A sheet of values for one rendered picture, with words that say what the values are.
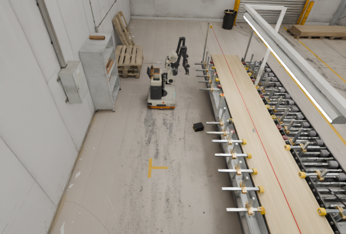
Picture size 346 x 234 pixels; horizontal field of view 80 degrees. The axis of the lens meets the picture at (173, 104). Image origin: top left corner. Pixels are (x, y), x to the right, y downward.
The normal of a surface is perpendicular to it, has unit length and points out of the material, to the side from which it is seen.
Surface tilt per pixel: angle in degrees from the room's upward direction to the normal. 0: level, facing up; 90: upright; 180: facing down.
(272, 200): 0
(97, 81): 90
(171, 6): 90
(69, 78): 90
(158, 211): 0
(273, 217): 0
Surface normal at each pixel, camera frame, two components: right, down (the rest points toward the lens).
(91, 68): 0.02, 0.66
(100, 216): 0.04, -0.75
